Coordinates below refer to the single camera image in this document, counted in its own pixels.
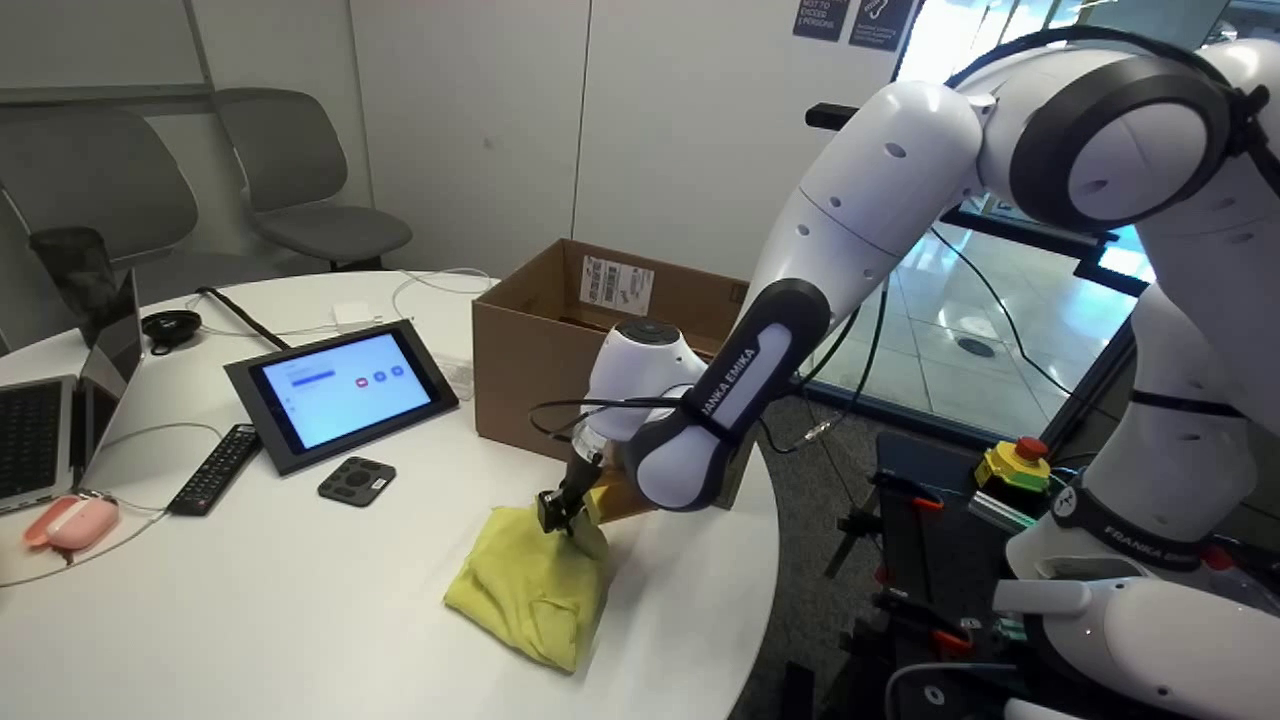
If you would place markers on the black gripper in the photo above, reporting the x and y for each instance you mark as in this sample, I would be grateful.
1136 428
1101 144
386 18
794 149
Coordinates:
592 489

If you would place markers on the yellow towel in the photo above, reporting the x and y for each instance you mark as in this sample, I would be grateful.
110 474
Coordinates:
535 591

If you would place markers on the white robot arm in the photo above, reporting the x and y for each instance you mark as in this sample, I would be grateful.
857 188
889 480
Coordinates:
1082 130

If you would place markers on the brown cardboard box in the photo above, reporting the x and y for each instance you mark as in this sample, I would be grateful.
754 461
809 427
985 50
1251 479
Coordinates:
539 332

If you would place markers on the small black square device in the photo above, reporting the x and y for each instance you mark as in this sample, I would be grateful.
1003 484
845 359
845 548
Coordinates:
357 480

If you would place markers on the black tablet with lit screen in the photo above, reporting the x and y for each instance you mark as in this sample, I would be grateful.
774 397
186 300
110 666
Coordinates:
339 394

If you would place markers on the black remote control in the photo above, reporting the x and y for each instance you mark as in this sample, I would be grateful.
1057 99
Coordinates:
219 474

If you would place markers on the grey chair right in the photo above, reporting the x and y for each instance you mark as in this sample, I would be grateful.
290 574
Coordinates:
292 174

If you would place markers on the grey chair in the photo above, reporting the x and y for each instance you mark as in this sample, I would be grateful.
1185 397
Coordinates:
292 174
96 169

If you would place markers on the black round puck device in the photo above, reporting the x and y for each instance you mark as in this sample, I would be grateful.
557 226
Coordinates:
170 328

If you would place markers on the red yellow emergency stop button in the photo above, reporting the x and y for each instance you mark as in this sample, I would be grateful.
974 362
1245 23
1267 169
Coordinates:
1017 464

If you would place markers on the pink computer mouse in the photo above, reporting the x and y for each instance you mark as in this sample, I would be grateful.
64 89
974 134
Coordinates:
74 524

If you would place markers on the silver laptop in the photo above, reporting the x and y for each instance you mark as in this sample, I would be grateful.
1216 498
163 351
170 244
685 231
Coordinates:
55 428

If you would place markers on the grey chair left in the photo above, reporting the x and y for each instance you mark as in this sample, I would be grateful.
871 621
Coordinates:
96 169

